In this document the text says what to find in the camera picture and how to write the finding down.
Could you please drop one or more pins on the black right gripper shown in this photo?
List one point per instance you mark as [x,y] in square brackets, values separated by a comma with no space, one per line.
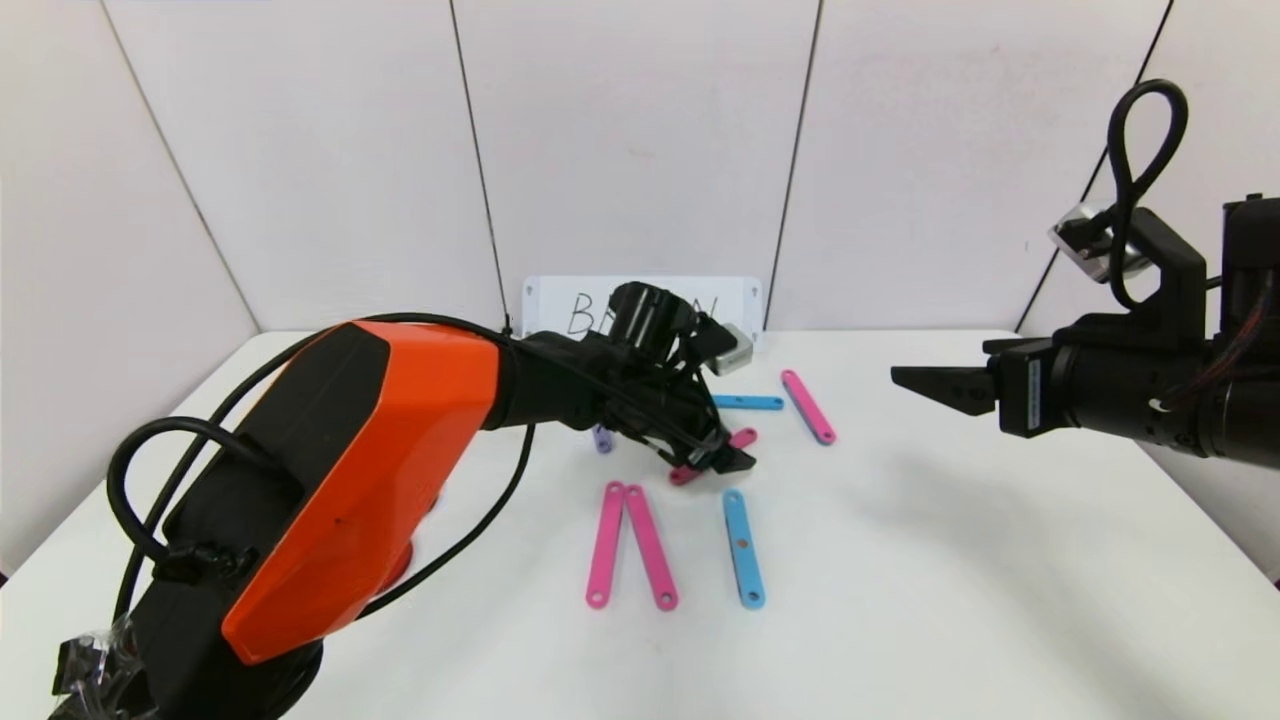
[1028,390]

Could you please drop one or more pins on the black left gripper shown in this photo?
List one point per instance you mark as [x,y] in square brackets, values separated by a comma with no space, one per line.
[712,446]

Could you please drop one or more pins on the pink bar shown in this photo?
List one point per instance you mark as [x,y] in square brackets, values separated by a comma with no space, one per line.
[685,473]
[650,545]
[606,545]
[808,407]

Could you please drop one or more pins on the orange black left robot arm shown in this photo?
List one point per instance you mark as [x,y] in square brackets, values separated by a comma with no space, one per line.
[340,480]

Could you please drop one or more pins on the white sign reading BRAIN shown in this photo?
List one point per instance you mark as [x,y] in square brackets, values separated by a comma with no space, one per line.
[545,300]

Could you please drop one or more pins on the cyan flat bar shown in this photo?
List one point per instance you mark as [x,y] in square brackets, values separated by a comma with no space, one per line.
[755,402]
[738,520]

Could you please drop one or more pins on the short purple flat bar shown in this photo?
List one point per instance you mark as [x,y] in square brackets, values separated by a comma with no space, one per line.
[603,440]

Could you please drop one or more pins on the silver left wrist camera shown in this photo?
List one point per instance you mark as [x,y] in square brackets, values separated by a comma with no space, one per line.
[730,348]

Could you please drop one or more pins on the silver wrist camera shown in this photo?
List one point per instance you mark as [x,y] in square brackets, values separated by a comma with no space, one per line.
[1075,240]
[730,348]

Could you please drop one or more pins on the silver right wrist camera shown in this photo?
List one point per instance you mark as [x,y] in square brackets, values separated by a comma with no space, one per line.
[1075,240]

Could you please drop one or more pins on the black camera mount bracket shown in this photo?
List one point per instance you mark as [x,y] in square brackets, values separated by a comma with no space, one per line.
[1175,270]

